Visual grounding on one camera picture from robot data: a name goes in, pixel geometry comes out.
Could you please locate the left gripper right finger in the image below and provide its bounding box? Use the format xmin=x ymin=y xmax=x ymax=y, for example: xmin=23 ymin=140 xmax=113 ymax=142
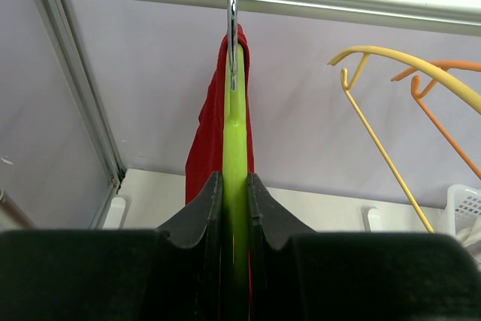
xmin=247 ymin=173 xmax=480 ymax=320

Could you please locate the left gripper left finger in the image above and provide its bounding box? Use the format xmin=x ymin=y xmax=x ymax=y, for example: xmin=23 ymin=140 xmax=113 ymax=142
xmin=1 ymin=172 xmax=223 ymax=320

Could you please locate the green hanger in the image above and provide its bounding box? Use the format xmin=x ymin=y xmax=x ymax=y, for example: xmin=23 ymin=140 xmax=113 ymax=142
xmin=221 ymin=0 xmax=250 ymax=320

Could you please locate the red t shirt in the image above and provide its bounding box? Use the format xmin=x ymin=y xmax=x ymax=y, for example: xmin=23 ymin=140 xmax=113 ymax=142
xmin=185 ymin=28 xmax=254 ymax=202

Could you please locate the orange hanger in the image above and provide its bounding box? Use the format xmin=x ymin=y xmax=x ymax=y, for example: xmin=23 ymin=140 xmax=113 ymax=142
xmin=391 ymin=59 xmax=480 ymax=178

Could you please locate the yellow hanger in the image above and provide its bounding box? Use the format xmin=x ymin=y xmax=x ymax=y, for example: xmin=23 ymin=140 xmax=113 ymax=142
xmin=329 ymin=46 xmax=480 ymax=232

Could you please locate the white t shirt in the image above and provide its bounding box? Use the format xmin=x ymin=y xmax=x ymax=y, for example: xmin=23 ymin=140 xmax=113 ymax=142
xmin=455 ymin=226 xmax=480 ymax=268

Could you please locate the white plastic basket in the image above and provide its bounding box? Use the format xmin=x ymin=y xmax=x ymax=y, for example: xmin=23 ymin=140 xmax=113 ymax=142
xmin=444 ymin=184 xmax=480 ymax=236

